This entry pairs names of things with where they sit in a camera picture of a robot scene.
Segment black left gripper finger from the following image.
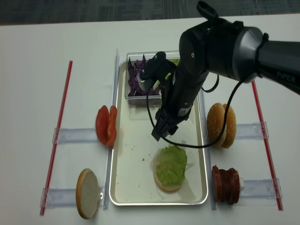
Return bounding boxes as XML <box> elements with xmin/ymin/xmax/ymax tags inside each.
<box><xmin>169</xmin><ymin>125</ymin><xmax>178</xmax><ymax>135</ymax></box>

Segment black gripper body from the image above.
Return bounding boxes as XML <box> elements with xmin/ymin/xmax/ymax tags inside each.
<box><xmin>155</xmin><ymin>65</ymin><xmax>209</xmax><ymax>123</ymax></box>

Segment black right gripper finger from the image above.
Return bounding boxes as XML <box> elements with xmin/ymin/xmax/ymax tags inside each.
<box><xmin>151</xmin><ymin>114</ymin><xmax>172</xmax><ymax>141</ymax></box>

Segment green lettuce leaf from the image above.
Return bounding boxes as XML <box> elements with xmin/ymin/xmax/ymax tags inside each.
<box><xmin>155</xmin><ymin>145</ymin><xmax>188</xmax><ymax>187</ymax></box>

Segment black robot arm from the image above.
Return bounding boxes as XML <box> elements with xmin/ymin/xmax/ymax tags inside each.
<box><xmin>146</xmin><ymin>21</ymin><xmax>300</xmax><ymax>140</ymax></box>

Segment green lettuce pile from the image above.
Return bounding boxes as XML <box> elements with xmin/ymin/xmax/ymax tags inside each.
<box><xmin>169</xmin><ymin>59</ymin><xmax>180</xmax><ymax>66</ymax></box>

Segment right tomato slice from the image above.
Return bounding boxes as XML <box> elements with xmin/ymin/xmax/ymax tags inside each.
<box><xmin>106</xmin><ymin>105</ymin><xmax>117</xmax><ymax>147</ymax></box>

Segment tomato slice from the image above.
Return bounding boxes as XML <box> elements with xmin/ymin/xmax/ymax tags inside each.
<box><xmin>95</xmin><ymin>105</ymin><xmax>109</xmax><ymax>145</ymax></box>
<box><xmin>106</xmin><ymin>105</ymin><xmax>117</xmax><ymax>147</ymax></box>

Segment left tomato slice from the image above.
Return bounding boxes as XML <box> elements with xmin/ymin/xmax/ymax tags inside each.
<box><xmin>95</xmin><ymin>105</ymin><xmax>109</xmax><ymax>145</ymax></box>

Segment front meat patty slice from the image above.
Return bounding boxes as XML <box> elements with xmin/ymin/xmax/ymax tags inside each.
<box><xmin>212</xmin><ymin>165</ymin><xmax>223</xmax><ymax>203</ymax></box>

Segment stacked meat patty slices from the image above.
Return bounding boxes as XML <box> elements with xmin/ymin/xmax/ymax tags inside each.
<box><xmin>220</xmin><ymin>168</ymin><xmax>240</xmax><ymax>205</ymax></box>

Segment white cheese slice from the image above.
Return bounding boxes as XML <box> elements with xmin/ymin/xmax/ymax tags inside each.
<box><xmin>239</xmin><ymin>177</ymin><xmax>245</xmax><ymax>195</ymax></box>

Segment beige metal tray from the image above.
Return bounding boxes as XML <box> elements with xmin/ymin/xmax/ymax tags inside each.
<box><xmin>109</xmin><ymin>61</ymin><xmax>209</xmax><ymax>206</ymax></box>

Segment clear plastic container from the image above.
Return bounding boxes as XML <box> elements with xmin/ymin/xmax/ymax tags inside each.
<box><xmin>124</xmin><ymin>52</ymin><xmax>181</xmax><ymax>108</ymax></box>

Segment left sesame bun top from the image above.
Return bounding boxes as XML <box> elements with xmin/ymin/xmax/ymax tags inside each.
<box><xmin>207</xmin><ymin>103</ymin><xmax>227</xmax><ymax>143</ymax></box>

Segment sesame bun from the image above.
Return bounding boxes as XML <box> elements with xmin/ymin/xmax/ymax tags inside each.
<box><xmin>207</xmin><ymin>103</ymin><xmax>227</xmax><ymax>143</ymax></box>
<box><xmin>222</xmin><ymin>106</ymin><xmax>237</xmax><ymax>149</ymax></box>

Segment shredded purple cabbage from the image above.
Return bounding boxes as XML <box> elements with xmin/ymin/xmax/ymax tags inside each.
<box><xmin>127</xmin><ymin>55</ymin><xmax>147</xmax><ymax>97</ymax></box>

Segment right sesame bun top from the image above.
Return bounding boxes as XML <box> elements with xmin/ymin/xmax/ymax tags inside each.
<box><xmin>222</xmin><ymin>106</ymin><xmax>237</xmax><ymax>149</ymax></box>

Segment bottom bun slice on tray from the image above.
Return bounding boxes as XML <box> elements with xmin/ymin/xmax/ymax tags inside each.
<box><xmin>152</xmin><ymin>150</ymin><xmax>186</xmax><ymax>193</ymax></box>

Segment upper right clear holder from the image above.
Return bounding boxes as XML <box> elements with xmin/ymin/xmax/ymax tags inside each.
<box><xmin>235</xmin><ymin>122</ymin><xmax>269</xmax><ymax>140</ymax></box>

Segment clear holder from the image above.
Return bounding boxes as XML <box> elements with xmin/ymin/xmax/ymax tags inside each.
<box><xmin>40</xmin><ymin>186</ymin><xmax>105</xmax><ymax>209</ymax></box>
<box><xmin>52</xmin><ymin>128</ymin><xmax>98</xmax><ymax>144</ymax></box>
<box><xmin>240</xmin><ymin>179</ymin><xmax>282</xmax><ymax>199</ymax></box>
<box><xmin>235</xmin><ymin>122</ymin><xmax>269</xmax><ymax>140</ymax></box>

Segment upper left clear holder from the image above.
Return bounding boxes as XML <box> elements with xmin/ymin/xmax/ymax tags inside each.
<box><xmin>52</xmin><ymin>128</ymin><xmax>98</xmax><ymax>144</ymax></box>

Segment standing bun slice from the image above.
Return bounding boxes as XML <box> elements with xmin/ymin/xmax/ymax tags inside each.
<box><xmin>75</xmin><ymin>168</ymin><xmax>99</xmax><ymax>219</ymax></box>

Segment left red strip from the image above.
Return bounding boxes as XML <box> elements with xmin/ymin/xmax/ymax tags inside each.
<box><xmin>40</xmin><ymin>60</ymin><xmax>73</xmax><ymax>216</ymax></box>

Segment red strip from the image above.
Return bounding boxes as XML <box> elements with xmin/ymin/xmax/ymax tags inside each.
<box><xmin>40</xmin><ymin>60</ymin><xmax>73</xmax><ymax>216</ymax></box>
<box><xmin>251</xmin><ymin>81</ymin><xmax>284</xmax><ymax>211</ymax></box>

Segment lower right clear holder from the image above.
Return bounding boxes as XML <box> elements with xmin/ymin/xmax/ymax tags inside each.
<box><xmin>240</xmin><ymin>179</ymin><xmax>282</xmax><ymax>199</ymax></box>

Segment lower left clear holder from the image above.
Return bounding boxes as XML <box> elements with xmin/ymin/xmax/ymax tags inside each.
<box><xmin>40</xmin><ymin>186</ymin><xmax>105</xmax><ymax>209</ymax></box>

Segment right red strip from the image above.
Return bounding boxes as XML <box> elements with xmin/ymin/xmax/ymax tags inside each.
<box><xmin>251</xmin><ymin>81</ymin><xmax>284</xmax><ymax>211</ymax></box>

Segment black cable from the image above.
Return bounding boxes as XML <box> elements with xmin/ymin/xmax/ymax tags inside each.
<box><xmin>145</xmin><ymin>0</ymin><xmax>270</xmax><ymax>149</ymax></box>

